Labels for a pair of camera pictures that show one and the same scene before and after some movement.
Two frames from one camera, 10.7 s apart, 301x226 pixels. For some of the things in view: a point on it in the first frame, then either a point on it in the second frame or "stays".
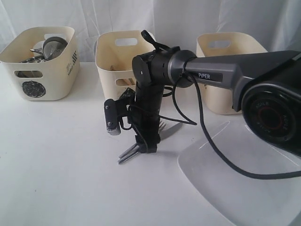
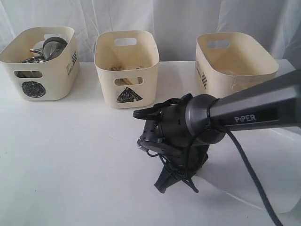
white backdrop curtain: (178, 23) stays
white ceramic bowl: (38, 45) stays
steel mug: (52, 46) stays
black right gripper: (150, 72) -> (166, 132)
